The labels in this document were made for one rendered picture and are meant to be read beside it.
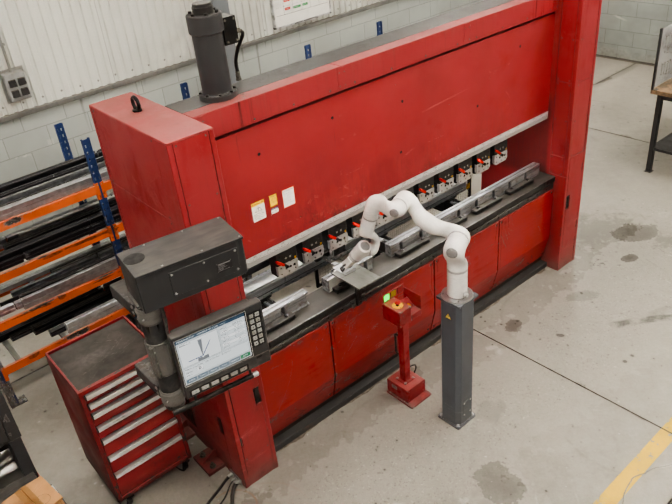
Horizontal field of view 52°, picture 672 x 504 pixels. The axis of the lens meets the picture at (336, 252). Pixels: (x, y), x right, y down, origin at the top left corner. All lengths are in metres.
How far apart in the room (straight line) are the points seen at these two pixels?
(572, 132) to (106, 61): 4.77
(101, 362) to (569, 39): 3.85
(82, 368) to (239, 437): 0.98
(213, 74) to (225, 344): 1.33
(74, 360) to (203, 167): 1.50
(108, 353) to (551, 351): 3.11
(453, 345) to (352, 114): 1.51
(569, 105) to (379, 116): 1.83
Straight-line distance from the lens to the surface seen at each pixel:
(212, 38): 3.57
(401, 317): 4.46
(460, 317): 4.19
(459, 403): 4.64
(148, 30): 8.11
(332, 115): 4.03
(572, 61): 5.52
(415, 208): 3.98
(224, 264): 3.09
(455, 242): 3.90
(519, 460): 4.63
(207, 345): 3.24
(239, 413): 4.16
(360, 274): 4.42
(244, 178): 3.76
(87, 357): 4.26
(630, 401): 5.13
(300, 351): 4.38
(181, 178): 3.31
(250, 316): 3.26
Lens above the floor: 3.45
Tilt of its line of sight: 32 degrees down
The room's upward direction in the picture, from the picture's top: 6 degrees counter-clockwise
